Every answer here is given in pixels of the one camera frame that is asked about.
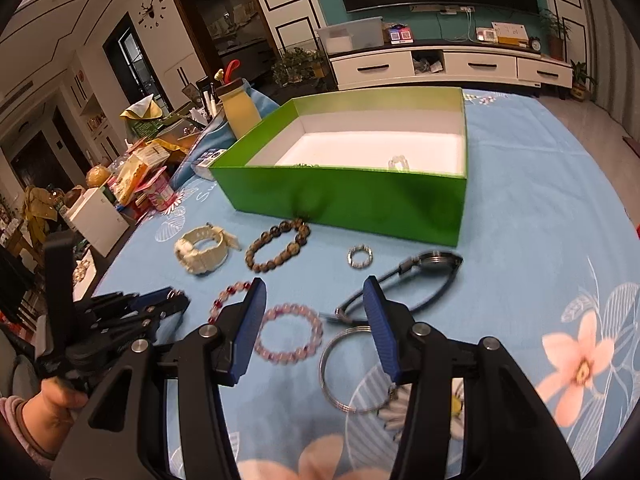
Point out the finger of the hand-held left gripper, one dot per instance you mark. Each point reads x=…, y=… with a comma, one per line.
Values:
x=147, y=299
x=170, y=310

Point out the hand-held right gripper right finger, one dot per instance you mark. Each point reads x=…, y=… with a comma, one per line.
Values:
x=380, y=331

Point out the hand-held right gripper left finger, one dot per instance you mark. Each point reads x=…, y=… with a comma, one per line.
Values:
x=251, y=321

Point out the white watch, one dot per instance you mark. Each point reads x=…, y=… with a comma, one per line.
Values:
x=192, y=261

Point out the black wristwatch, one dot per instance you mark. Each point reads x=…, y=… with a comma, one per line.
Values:
x=440, y=260

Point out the green cardboard box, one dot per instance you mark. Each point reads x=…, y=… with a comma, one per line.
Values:
x=350, y=200

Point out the person's left forearm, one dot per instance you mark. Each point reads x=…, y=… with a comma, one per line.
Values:
x=20, y=430

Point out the person's left hand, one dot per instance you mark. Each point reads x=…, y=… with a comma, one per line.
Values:
x=60, y=410

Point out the white square box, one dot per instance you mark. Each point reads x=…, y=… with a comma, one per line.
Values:
x=97, y=220

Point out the pink snack packet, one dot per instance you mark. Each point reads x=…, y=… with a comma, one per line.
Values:
x=161, y=190

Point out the round yellow fruit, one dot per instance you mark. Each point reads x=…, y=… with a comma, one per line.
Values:
x=97, y=177

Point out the blue and white small box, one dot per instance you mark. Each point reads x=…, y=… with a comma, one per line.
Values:
x=207, y=160

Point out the blue floral tablecloth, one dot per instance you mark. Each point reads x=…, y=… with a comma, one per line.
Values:
x=525, y=210

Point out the yellow green cloth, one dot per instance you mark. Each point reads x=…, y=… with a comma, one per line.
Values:
x=142, y=109

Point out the yellow jar with brown lid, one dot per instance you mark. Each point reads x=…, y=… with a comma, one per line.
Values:
x=241, y=110

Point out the leafy potted plants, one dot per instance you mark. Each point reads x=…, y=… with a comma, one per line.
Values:
x=295, y=65

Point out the white television cabinet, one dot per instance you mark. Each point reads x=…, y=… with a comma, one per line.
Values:
x=480, y=65

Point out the clear plastic storage box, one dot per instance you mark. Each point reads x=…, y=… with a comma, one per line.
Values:
x=350, y=35

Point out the small potted plant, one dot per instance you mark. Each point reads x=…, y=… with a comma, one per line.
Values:
x=581, y=80

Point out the yellow flat box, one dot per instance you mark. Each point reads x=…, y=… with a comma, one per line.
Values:
x=510, y=35

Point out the black alarm clock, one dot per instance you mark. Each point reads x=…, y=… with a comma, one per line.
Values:
x=535, y=44

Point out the white power strip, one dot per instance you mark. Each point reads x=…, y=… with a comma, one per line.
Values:
x=440, y=8

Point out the tall potted plant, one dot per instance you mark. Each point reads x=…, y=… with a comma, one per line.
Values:
x=555, y=35

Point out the black deer wall clock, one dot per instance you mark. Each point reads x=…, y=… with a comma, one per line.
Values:
x=151, y=14

